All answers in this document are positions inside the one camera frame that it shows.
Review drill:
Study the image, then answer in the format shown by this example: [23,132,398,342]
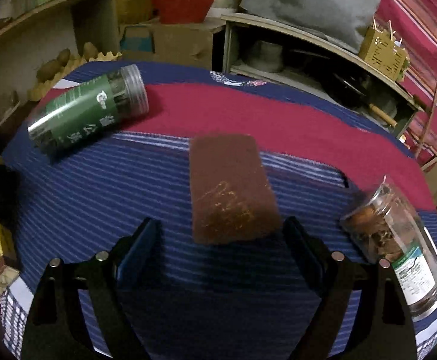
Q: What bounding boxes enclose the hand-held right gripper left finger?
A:
[20,217,163,360]

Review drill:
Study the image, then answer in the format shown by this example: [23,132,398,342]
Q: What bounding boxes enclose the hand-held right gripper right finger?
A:
[283,215,418,360]

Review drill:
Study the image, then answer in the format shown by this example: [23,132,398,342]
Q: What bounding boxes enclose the brown scouring pad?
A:
[189,133,282,246]

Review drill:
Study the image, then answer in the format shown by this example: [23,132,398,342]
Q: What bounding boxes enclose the blue striped tablecloth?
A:
[1,60,437,360]

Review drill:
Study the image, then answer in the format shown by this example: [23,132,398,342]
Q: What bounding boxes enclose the white green label jar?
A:
[339,175,437,321]

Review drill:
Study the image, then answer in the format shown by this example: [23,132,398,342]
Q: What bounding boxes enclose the green label clear jar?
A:
[27,64,149,164]

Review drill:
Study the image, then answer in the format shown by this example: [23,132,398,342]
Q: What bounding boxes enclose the wooden rolling pin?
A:
[366,102,399,127]

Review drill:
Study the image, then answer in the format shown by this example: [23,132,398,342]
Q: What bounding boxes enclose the black pan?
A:
[327,71,369,98]

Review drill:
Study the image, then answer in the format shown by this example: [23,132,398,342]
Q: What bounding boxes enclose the thin wooden stick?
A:
[413,79,437,158]

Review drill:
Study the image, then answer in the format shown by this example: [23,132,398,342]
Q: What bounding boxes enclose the yellow egg tray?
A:
[27,50,123,102]

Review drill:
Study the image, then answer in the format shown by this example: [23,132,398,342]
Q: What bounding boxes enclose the metal pot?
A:
[243,41,284,73]

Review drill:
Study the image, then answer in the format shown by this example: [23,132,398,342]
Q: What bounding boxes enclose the large potato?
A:
[34,49,71,81]

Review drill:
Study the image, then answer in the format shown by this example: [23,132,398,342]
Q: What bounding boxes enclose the small potato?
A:
[82,41,99,61]

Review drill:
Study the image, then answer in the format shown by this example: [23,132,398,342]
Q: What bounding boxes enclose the cardboard box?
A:
[120,20,226,70]

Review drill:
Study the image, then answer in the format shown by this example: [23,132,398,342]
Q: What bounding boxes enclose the yellow chopstick holder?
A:
[359,26,410,81]

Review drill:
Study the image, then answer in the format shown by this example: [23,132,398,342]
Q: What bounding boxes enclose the low wooden cabinet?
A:
[220,13,425,136]

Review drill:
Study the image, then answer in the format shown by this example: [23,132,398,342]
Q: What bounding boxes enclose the curved wooden shelf unit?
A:
[0,0,121,136]

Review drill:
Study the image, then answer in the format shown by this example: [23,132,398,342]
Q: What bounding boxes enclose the bundle of chopsticks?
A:
[372,17,408,46]

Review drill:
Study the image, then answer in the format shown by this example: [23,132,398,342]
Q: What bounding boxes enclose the grey cushion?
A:
[239,0,381,54]

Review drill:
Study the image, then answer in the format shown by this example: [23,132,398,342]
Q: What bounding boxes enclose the red plastic basket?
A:
[151,0,219,24]

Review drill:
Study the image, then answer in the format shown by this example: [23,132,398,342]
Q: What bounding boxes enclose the pink striped cloth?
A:
[348,0,437,158]

